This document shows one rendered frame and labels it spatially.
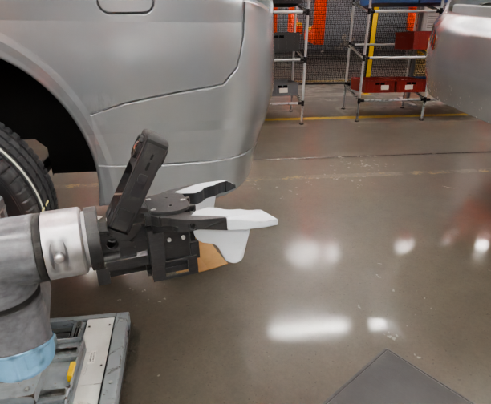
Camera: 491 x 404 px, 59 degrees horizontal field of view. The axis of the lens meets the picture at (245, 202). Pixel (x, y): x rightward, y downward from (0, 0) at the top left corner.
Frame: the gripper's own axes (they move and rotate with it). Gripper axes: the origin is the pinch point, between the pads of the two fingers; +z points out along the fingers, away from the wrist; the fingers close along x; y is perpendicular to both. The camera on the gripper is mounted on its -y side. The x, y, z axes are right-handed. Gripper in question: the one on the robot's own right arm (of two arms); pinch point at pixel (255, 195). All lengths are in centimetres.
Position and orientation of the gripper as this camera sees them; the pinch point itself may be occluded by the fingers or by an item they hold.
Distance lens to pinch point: 54.3
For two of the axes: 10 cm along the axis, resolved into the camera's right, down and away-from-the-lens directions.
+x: 3.4, 2.9, -9.0
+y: 0.4, 9.4, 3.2
